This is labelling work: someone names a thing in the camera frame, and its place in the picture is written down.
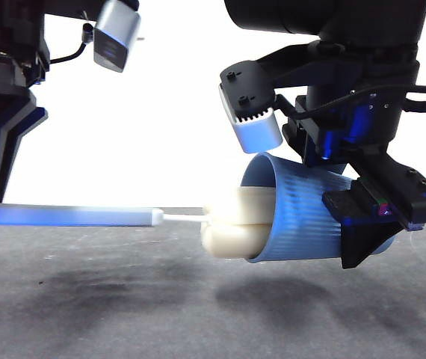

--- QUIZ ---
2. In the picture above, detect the pale grey camera box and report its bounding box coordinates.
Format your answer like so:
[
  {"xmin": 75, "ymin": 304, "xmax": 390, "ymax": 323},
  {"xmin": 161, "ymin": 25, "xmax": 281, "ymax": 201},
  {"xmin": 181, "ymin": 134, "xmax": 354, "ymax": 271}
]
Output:
[
  {"xmin": 218, "ymin": 59, "xmax": 284, "ymax": 154},
  {"xmin": 92, "ymin": 0, "xmax": 142, "ymax": 74}
]

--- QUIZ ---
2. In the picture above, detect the blue ribbed plastic cup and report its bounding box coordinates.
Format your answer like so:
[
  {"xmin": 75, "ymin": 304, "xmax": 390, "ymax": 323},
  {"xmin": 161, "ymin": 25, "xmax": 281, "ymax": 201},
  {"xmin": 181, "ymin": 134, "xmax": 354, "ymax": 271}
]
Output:
[{"xmin": 239, "ymin": 152, "xmax": 399, "ymax": 265}]

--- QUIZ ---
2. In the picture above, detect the sponge cup brush grey handle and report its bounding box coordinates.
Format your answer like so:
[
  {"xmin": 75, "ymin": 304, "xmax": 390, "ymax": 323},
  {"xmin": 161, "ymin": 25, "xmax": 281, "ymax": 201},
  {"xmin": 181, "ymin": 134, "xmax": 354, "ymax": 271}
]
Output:
[{"xmin": 0, "ymin": 186, "xmax": 276, "ymax": 260}]

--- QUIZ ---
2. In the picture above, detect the black cable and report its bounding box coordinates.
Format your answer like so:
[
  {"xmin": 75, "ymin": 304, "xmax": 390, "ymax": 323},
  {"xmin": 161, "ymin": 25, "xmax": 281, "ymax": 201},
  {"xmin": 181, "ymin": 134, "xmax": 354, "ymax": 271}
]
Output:
[{"xmin": 49, "ymin": 22, "xmax": 95, "ymax": 64}]

